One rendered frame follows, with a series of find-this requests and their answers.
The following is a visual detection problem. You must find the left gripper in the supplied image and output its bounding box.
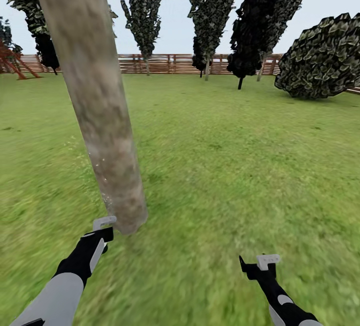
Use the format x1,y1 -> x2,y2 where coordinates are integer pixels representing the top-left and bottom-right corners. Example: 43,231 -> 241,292
97,227 -> 114,243

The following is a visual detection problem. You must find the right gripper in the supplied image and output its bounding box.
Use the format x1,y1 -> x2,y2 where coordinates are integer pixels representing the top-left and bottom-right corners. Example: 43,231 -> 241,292
239,256 -> 277,288

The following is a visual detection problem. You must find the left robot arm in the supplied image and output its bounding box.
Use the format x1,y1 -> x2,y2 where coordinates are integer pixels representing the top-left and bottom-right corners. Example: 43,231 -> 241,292
9,215 -> 116,326

